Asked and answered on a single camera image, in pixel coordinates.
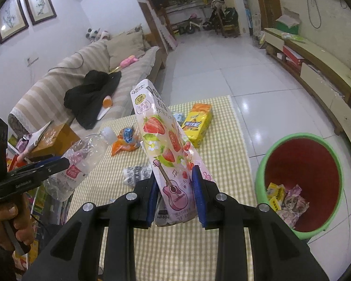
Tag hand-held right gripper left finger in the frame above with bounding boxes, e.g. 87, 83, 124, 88
22, 177, 160, 281

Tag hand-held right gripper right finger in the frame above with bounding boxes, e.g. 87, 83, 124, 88
191, 165, 330, 281

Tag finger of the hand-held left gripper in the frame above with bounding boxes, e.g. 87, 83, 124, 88
35, 157, 71, 180
26, 156, 62, 169

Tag clear plastic bottle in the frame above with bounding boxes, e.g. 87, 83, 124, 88
43, 127, 118, 202

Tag black white printed paper cup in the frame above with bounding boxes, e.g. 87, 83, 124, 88
123, 164, 153, 188

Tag orange snack wrapper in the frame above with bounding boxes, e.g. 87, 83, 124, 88
110, 126, 141, 156

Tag pink snack packet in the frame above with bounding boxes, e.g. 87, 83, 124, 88
130, 79, 215, 227

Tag yellow label packet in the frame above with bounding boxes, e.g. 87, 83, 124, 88
266, 182, 286, 212

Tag yellow snack box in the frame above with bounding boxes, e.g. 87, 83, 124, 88
181, 103, 213, 149

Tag pink paper wrapper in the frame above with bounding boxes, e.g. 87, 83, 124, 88
281, 184, 310, 229

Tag green rimmed red bin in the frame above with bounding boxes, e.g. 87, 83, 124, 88
255, 133, 345, 232

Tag person's left hand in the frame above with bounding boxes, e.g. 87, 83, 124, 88
0, 193, 36, 247

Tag open book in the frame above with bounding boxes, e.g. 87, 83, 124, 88
22, 120, 53, 154

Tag wooden side table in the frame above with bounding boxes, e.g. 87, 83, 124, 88
26, 123, 81, 157

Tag checkered yellow tablecloth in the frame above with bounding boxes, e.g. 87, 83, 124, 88
66, 95, 258, 281

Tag striped beige sofa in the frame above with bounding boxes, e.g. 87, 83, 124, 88
8, 31, 167, 141

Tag black clothing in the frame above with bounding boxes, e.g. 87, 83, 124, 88
64, 70, 122, 130

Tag pink plush toy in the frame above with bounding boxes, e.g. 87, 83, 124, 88
119, 55, 139, 68

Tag framed flower picture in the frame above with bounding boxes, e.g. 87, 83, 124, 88
23, 0, 57, 25
0, 0, 29, 44

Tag black white plush toys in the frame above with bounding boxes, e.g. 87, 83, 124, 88
86, 28, 111, 41

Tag beige pillow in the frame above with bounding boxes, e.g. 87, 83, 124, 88
107, 31, 147, 62

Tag red flat box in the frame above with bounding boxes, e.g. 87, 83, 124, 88
282, 45, 306, 65

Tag wooden chair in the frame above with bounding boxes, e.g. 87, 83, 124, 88
216, 6, 240, 38

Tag white balance bike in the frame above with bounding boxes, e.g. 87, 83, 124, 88
178, 14, 204, 36

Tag long television cabinet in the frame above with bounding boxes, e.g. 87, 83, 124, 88
264, 28, 351, 170

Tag black stroller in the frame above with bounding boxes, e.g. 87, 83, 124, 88
203, 0, 239, 31

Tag green box with white lid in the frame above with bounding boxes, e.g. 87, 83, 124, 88
275, 7, 300, 34

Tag standing air conditioner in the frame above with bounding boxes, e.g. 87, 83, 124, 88
216, 0, 243, 33

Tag television cable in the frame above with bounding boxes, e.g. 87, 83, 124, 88
307, 0, 322, 28

